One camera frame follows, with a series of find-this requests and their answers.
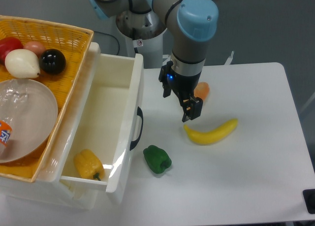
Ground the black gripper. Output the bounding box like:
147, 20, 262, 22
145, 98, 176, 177
158, 61, 203, 123

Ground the white top drawer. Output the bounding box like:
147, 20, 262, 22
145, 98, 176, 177
61, 54, 143, 194

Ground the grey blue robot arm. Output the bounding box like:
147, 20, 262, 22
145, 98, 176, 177
89, 0, 219, 122

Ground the white drawer cabinet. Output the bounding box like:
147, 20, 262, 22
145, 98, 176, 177
0, 43, 125, 209

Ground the yellow banana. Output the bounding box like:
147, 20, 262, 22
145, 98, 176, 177
183, 118, 238, 145

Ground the green bell pepper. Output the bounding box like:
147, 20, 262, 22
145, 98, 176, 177
143, 145, 172, 174

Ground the yellow bell pepper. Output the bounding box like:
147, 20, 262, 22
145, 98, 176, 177
73, 149, 105, 181

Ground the yellow wicker basket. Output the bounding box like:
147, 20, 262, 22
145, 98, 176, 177
0, 15, 95, 184

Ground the black ball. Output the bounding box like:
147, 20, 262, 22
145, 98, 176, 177
39, 49, 66, 75

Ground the black corner clamp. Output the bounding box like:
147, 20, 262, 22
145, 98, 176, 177
303, 189, 315, 214

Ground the beige plate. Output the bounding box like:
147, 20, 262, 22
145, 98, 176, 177
0, 79, 58, 163

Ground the pink peach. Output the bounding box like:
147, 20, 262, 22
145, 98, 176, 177
23, 41, 46, 57

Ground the white pear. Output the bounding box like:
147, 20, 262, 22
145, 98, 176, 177
5, 49, 40, 79

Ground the orange soda bottle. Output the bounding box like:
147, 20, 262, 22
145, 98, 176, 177
0, 120, 12, 154

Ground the black floor cable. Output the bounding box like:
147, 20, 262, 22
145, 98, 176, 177
93, 31, 121, 56

